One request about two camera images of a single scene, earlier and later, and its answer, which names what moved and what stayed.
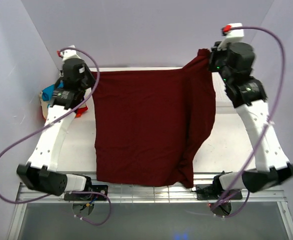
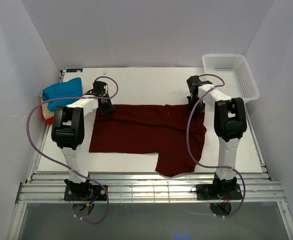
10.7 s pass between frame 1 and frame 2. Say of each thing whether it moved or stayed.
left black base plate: stayed
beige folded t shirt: stayed
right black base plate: stayed
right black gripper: moved
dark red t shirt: moved
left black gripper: moved
